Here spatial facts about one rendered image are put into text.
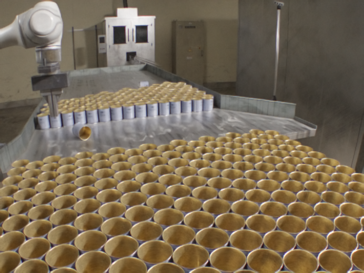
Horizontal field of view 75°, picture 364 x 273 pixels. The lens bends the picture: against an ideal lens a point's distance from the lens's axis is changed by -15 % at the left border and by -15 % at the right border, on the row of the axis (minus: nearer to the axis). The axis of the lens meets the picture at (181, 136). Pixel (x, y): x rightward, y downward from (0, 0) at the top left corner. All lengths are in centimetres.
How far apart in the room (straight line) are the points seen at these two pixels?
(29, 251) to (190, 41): 724
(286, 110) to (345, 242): 119
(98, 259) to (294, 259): 39
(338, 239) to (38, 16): 90
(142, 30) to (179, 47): 169
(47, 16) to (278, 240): 78
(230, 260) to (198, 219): 15
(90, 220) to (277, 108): 134
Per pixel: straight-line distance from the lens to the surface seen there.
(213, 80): 843
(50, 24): 78
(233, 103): 178
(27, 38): 82
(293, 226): 68
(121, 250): 61
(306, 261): 59
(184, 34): 754
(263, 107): 174
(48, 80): 99
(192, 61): 766
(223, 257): 57
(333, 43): 308
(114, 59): 606
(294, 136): 151
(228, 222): 66
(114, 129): 146
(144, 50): 616
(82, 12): 750
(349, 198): 84
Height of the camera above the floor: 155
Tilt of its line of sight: 21 degrees down
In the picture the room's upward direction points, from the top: straight up
